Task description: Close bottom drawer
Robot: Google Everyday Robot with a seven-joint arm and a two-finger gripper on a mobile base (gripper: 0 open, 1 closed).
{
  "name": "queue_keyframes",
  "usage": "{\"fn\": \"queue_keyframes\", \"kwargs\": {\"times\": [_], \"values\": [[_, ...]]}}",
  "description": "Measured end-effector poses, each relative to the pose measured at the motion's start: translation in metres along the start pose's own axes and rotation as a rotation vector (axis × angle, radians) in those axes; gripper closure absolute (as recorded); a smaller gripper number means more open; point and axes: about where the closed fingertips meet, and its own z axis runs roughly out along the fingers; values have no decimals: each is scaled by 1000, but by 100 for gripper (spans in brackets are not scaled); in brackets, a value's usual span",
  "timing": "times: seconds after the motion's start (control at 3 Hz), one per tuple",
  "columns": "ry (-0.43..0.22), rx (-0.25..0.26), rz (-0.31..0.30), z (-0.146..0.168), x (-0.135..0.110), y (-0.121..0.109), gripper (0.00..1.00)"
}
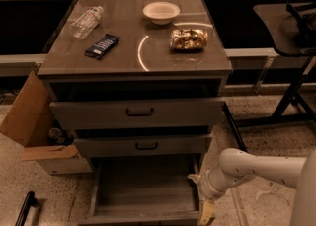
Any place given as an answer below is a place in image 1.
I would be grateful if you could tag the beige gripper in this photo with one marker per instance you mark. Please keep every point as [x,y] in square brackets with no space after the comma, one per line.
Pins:
[206,185]

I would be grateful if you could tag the grey bottom drawer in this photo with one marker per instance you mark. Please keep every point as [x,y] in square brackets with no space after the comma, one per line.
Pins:
[145,191]

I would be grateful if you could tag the grey drawer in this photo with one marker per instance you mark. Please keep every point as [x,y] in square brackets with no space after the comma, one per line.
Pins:
[137,114]
[142,145]
[145,191]

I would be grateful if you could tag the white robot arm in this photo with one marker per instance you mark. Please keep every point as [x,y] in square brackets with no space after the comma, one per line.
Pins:
[236,167]

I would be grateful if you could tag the grey middle drawer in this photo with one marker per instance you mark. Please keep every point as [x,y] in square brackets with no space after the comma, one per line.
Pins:
[142,145]

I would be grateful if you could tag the grey top drawer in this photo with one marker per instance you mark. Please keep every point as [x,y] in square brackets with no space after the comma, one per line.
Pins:
[137,114]

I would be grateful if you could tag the grey drawer cabinet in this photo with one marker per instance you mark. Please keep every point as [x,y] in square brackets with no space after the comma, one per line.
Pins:
[142,66]

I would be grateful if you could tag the black metal leg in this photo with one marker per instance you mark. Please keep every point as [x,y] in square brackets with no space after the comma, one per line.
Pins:
[234,128]

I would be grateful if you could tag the gold foil snack bag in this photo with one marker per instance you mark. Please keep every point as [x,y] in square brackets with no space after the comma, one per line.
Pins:
[188,39]

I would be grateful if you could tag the black bar on floor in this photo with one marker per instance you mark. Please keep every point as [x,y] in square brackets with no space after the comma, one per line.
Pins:
[29,202]

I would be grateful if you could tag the dark blue snack bar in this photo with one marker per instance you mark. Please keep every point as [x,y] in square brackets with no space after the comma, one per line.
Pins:
[102,46]

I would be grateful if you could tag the open cardboard box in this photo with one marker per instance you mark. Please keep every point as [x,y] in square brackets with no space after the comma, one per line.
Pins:
[28,123]

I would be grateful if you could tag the white paper bowl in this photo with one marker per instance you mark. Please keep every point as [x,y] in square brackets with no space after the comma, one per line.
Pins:
[161,13]

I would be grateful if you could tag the black side table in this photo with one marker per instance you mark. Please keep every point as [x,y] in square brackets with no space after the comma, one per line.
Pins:
[292,29]

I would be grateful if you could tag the clear plastic water bottle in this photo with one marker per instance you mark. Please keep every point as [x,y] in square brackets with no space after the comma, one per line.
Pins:
[83,25]

